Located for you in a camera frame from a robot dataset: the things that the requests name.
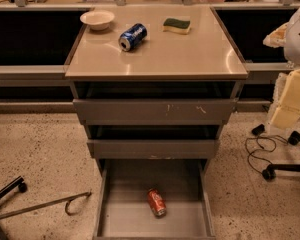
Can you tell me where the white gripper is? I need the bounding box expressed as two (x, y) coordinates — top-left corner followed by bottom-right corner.
(263, 22), (300, 129)

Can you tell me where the red coke can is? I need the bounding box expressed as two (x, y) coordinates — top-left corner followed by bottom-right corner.
(147, 188), (167, 217)

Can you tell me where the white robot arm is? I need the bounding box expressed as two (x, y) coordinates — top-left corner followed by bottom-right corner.
(263, 7), (300, 129)

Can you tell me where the grey top drawer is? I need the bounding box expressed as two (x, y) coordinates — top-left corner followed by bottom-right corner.
(73, 99), (236, 126)

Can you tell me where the grey drawer cabinet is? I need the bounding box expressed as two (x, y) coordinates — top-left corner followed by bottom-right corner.
(64, 4), (250, 172)

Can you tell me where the grey middle drawer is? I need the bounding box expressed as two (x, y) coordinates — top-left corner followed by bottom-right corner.
(87, 140), (219, 159)

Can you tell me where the blue pepsi can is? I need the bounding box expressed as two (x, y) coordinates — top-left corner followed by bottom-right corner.
(118, 23), (147, 52)

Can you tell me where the grey open bottom drawer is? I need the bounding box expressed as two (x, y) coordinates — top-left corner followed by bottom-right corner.
(93, 159), (216, 240)

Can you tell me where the black power adapter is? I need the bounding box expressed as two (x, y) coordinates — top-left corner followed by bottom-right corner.
(251, 124), (265, 136)

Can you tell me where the black office chair base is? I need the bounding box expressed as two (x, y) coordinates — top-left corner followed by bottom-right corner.
(261, 129), (300, 181)

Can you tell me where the green yellow sponge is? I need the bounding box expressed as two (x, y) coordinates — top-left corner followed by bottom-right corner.
(163, 18), (190, 35)

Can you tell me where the white bowl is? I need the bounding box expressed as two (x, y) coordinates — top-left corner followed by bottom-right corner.
(80, 10), (115, 31)

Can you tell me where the metal hook rod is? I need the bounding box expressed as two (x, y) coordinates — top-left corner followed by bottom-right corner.
(0, 191), (92, 220)

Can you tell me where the black caster leg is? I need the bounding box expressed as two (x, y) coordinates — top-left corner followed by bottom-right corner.
(0, 176), (27, 199)

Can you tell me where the black floor cable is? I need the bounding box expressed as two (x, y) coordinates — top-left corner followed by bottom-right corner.
(244, 134), (289, 175)

